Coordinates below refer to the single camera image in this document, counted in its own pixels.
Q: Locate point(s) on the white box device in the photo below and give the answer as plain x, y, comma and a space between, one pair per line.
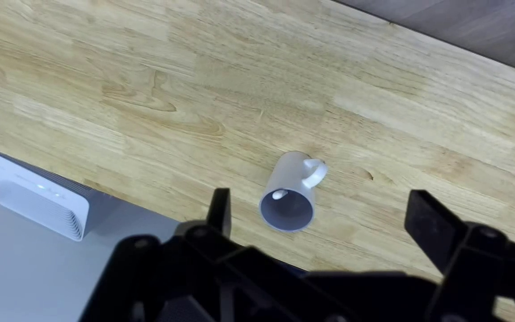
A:
44, 200

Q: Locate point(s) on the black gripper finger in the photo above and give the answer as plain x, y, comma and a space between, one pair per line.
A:
434, 227

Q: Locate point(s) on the white ceramic mug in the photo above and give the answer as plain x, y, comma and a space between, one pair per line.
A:
299, 173

